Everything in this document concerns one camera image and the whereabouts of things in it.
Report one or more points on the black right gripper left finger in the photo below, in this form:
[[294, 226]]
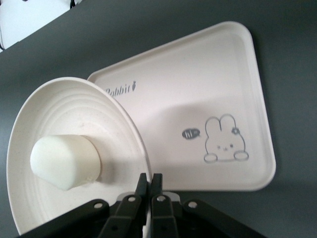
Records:
[[128, 210]]

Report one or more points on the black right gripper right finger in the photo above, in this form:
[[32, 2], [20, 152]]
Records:
[[163, 213]]

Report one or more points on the white steamed bun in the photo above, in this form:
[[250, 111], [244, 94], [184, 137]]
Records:
[[62, 158]]

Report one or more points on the round cream plate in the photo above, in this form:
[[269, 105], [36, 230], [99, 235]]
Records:
[[62, 104]]

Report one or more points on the cream rabbit print tray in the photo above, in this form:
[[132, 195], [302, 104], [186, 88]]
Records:
[[198, 86]]

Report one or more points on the dark grey table mat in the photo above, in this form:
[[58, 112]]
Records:
[[49, 54]]

